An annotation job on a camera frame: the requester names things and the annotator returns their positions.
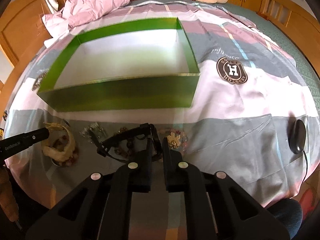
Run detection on dark brown bead bracelet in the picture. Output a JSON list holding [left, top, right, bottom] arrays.
[[113, 127, 133, 159]]

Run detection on wooden bed headboard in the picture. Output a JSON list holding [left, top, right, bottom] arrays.
[[1, 0, 51, 113]]

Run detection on black oval remote device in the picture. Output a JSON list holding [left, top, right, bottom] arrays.
[[289, 119, 306, 154]]

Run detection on green cardboard box tray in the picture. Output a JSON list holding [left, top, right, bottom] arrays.
[[38, 18, 200, 112]]

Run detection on pink bead bracelet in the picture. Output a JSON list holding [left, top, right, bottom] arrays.
[[157, 128, 189, 153]]

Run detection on wooden bed footboard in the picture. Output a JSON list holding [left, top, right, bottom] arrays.
[[258, 0, 319, 74]]

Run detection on person's left hand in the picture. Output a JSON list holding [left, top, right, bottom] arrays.
[[0, 166, 18, 222]]

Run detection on pink crumpled quilt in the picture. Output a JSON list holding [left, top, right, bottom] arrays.
[[42, 0, 130, 48]]

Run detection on black cable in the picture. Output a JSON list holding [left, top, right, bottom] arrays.
[[301, 149, 309, 183]]

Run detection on white shell bracelet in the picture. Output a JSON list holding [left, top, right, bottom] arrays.
[[41, 122, 77, 163]]

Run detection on black wrist watch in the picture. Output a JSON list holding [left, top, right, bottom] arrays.
[[91, 123, 163, 163]]

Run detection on gold flower brooch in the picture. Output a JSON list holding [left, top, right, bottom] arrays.
[[167, 132, 181, 149]]

